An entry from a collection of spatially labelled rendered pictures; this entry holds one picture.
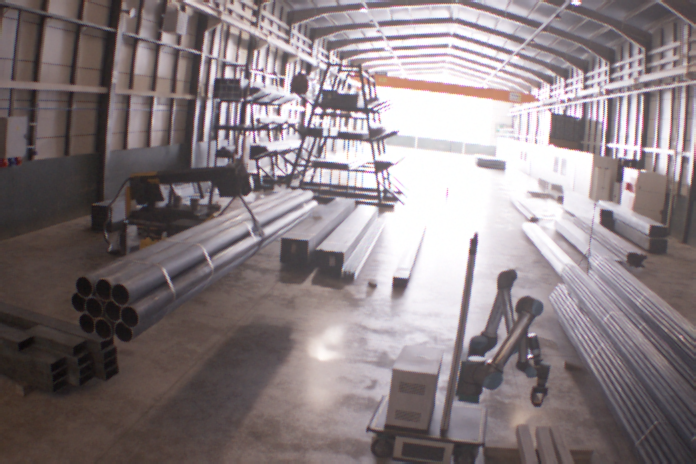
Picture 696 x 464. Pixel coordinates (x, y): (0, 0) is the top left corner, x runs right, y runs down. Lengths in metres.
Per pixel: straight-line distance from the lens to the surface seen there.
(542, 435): 5.23
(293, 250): 10.62
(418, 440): 4.71
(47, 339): 5.73
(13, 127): 11.97
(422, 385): 4.58
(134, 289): 4.11
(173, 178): 11.51
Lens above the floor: 2.58
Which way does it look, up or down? 10 degrees down
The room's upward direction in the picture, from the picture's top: 5 degrees clockwise
